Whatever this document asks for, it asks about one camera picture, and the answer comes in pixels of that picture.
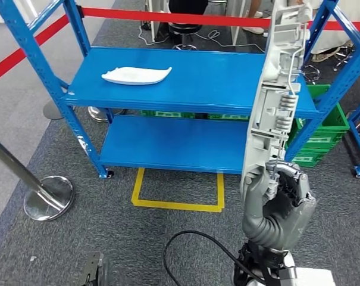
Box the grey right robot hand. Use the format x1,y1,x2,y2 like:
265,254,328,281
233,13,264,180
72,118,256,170
241,160,317,251

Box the silver wheel hubcap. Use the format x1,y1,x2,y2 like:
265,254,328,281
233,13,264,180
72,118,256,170
239,0,314,206

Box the blue metal shelf rack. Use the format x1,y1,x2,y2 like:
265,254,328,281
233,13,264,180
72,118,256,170
0,0,360,179

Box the white plastic trim part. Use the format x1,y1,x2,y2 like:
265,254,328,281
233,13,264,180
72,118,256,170
101,66,173,86

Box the green plastic crate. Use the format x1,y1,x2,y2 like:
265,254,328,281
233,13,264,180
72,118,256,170
287,83,350,155
140,110,196,119
290,150,326,169
207,113,250,121

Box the chrome stool base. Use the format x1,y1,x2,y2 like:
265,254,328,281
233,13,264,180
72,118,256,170
302,63,321,85
333,41,355,72

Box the white desk panel leg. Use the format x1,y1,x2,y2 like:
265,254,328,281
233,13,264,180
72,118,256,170
147,0,165,43
230,0,249,46

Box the seated person by rack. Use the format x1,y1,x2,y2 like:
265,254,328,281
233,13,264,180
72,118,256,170
310,0,360,63

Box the standing person's legs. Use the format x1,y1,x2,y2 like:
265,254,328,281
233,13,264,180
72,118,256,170
242,0,265,36

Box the black stool with chrome base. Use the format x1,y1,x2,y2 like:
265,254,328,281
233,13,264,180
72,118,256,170
168,23,203,51

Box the seated person by stool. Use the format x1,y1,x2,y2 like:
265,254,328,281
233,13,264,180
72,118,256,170
167,0,210,17

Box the long red barrier belt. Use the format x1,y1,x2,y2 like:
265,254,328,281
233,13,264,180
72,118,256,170
78,7,360,32

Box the round chrome stanchion base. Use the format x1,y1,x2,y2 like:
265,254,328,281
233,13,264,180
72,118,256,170
88,105,109,122

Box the short red barrier belt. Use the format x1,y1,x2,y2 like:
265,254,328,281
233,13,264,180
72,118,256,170
0,15,70,86

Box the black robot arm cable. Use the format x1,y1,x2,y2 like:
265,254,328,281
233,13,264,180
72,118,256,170
163,231,266,286

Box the white floor cable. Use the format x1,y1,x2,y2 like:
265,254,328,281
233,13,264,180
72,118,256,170
138,24,171,46
195,29,266,54

